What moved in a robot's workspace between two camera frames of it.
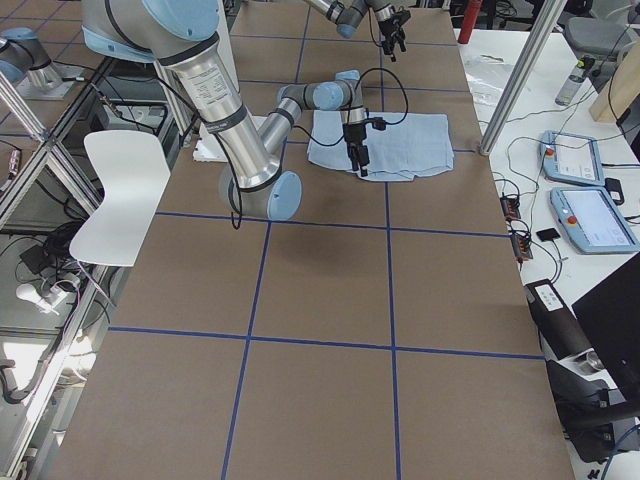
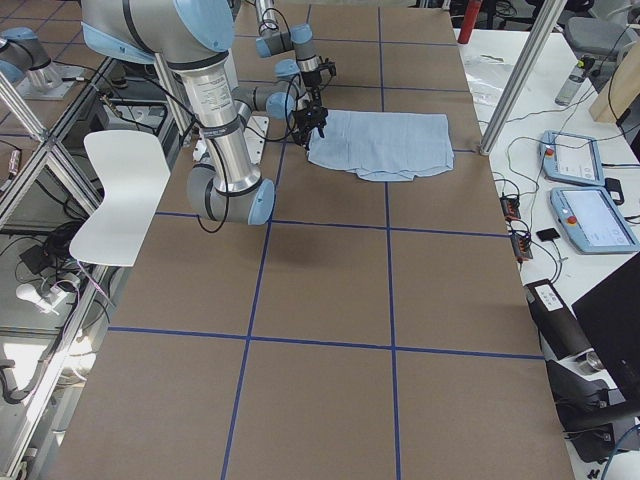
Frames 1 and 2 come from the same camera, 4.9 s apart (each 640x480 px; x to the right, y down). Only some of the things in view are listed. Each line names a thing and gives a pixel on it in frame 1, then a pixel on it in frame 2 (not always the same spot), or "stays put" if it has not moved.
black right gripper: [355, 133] -> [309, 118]
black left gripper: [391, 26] -> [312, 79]
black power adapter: [614, 188] stays put
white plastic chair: [133, 169] stays put
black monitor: [610, 313] stays put
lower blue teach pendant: [592, 222] stays put
